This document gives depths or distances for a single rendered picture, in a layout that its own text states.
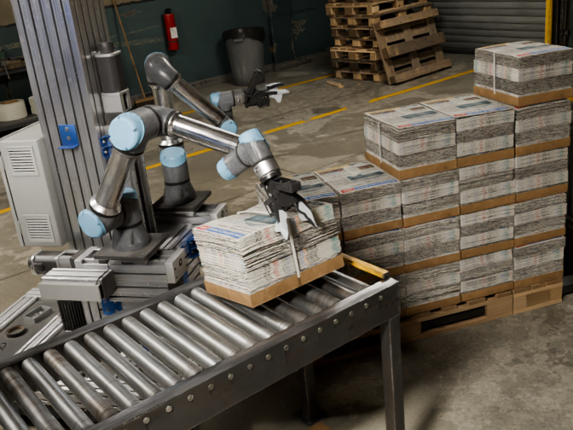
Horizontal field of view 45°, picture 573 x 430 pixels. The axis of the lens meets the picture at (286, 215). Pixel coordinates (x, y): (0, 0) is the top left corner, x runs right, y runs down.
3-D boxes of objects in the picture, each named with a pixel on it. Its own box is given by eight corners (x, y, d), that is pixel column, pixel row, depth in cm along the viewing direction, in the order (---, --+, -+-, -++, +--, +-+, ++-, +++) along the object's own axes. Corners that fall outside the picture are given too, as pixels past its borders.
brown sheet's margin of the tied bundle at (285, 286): (244, 276, 243) (241, 264, 242) (293, 289, 220) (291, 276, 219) (205, 292, 235) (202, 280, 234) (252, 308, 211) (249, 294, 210)
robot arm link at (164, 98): (163, 176, 321) (141, 56, 301) (162, 166, 335) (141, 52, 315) (188, 171, 323) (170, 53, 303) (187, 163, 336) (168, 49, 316)
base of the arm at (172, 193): (158, 205, 315) (154, 184, 312) (171, 193, 329) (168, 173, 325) (188, 205, 311) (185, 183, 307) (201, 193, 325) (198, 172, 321)
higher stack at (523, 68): (472, 283, 386) (471, 47, 339) (519, 272, 393) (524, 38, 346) (512, 315, 352) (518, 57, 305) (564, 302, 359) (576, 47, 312)
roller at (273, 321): (217, 289, 247) (215, 276, 245) (301, 338, 211) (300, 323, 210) (205, 294, 244) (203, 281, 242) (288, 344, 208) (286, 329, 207)
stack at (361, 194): (272, 333, 359) (252, 181, 329) (473, 283, 387) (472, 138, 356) (294, 373, 324) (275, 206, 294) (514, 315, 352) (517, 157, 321)
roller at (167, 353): (134, 325, 229) (131, 311, 227) (211, 384, 193) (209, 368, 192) (120, 331, 226) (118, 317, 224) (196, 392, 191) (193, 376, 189)
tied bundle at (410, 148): (364, 159, 342) (361, 113, 334) (419, 149, 349) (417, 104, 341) (398, 181, 308) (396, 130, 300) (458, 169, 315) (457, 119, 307)
